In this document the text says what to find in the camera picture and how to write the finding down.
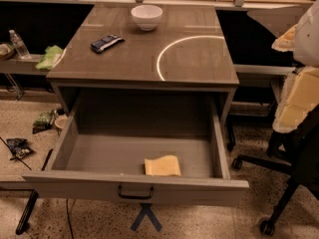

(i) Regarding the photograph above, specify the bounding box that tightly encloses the open grey top drawer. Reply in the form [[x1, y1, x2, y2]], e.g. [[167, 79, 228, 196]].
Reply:
[[23, 89, 249, 206]]

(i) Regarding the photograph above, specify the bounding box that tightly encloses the white ceramic bowl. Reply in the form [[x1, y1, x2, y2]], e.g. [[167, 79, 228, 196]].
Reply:
[[131, 5, 162, 31]]

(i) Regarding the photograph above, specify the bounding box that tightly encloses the green snack bag on floor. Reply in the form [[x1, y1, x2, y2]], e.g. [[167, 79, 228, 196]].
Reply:
[[32, 111, 55, 134]]

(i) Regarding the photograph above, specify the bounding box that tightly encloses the low grey side shelf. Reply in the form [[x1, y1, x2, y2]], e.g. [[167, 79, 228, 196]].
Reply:
[[0, 54, 49, 76]]

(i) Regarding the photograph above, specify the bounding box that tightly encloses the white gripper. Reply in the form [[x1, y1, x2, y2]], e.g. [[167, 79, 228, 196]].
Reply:
[[271, 25, 319, 133]]

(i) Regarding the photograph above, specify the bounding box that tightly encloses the yellow sponge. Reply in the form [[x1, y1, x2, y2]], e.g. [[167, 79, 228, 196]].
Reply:
[[145, 155, 181, 176]]

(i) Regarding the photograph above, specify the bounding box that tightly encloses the clear plastic water bottle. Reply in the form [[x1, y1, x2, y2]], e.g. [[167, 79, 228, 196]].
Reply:
[[9, 30, 31, 59]]

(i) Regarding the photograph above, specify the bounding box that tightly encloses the dark snack bar wrapper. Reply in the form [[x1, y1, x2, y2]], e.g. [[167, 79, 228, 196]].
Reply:
[[91, 35, 124, 54]]

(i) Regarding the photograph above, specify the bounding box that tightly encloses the black floor cable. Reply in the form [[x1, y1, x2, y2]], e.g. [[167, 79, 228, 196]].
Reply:
[[65, 198, 76, 239]]

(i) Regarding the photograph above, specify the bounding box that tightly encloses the grey wooden cabinet counter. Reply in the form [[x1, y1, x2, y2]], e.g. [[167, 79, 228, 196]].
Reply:
[[47, 3, 238, 121]]

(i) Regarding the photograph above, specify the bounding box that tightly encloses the green cloth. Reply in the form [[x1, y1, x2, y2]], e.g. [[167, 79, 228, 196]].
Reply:
[[36, 45, 64, 70]]

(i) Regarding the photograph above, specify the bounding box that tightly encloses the small round floor bowl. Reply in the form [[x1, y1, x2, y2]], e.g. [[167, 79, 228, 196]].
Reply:
[[54, 115, 68, 129]]

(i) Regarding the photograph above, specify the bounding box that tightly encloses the black drawer handle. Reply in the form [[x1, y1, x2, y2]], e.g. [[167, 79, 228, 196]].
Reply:
[[118, 185, 154, 200]]

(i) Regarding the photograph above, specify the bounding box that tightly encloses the black office chair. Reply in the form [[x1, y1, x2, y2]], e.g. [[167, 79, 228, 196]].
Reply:
[[231, 106, 319, 236]]

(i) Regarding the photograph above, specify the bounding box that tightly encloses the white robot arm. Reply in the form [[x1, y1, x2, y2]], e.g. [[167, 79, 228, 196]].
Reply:
[[272, 0, 319, 133]]

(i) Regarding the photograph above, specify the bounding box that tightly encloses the blue chip bag on floor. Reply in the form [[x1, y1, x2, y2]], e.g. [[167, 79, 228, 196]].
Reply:
[[6, 138, 34, 159]]

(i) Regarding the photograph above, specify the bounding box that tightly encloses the black stand leg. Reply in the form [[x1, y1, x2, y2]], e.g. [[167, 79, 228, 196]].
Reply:
[[15, 190, 39, 235]]

